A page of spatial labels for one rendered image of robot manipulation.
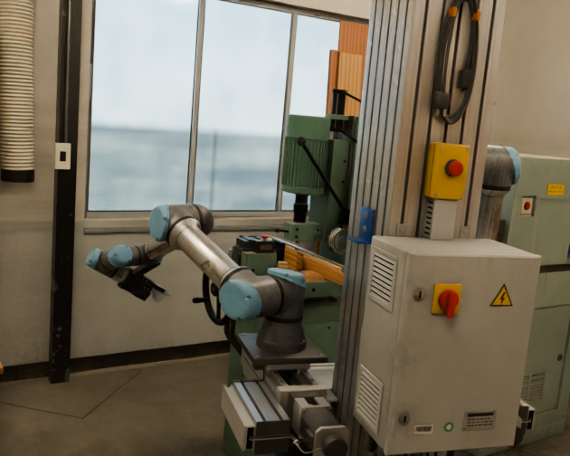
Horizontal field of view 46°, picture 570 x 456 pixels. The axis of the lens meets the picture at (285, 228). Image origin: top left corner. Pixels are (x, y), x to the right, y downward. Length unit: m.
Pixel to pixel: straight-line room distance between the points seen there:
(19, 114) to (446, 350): 2.41
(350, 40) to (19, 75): 2.02
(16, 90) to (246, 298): 1.89
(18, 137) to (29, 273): 0.73
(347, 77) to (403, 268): 2.88
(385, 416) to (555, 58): 3.62
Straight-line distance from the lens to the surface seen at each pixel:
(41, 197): 3.67
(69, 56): 3.56
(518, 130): 5.00
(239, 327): 2.93
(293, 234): 2.73
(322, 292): 2.55
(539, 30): 5.02
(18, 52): 3.43
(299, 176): 2.67
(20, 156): 3.43
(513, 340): 1.68
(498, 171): 2.15
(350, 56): 4.31
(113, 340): 3.97
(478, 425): 1.71
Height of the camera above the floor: 1.50
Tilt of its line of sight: 9 degrees down
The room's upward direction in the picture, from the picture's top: 5 degrees clockwise
